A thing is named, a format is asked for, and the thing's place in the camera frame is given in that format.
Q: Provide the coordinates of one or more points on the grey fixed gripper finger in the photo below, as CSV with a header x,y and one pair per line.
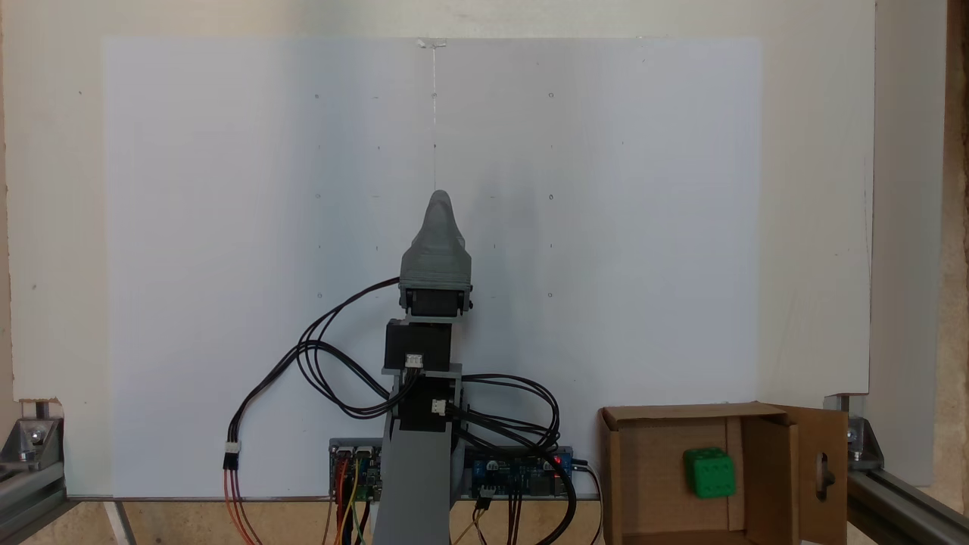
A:
x,y
436,250

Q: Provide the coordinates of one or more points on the green dice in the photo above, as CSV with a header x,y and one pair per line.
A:
x,y
710,473

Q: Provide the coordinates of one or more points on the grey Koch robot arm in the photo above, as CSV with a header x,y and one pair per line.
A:
x,y
416,484

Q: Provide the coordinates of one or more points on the circuit board with white connectors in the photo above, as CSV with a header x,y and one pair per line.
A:
x,y
363,477

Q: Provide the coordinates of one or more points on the blue circuit board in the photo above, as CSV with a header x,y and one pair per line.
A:
x,y
503,477

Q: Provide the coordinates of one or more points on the clear tape piece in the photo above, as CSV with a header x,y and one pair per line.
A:
x,y
432,43

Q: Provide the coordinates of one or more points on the white paper sheet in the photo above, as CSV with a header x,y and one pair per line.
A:
x,y
227,227

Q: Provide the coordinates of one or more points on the brown cardboard box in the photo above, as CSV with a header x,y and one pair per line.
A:
x,y
651,484

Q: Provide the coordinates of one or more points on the grey board mount plate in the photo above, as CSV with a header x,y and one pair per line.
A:
x,y
356,442

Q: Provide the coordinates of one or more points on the metal corner bracket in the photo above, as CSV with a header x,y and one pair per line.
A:
x,y
863,443
34,439

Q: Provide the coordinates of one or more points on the aluminium frame post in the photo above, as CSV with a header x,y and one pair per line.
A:
x,y
901,507
26,492

